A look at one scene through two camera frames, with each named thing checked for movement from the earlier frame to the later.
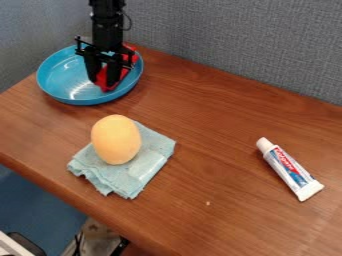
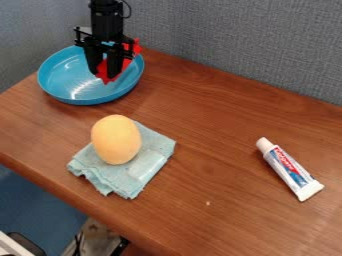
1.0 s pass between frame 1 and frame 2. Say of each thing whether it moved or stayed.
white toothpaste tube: stayed
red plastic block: moved
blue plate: stayed
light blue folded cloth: stayed
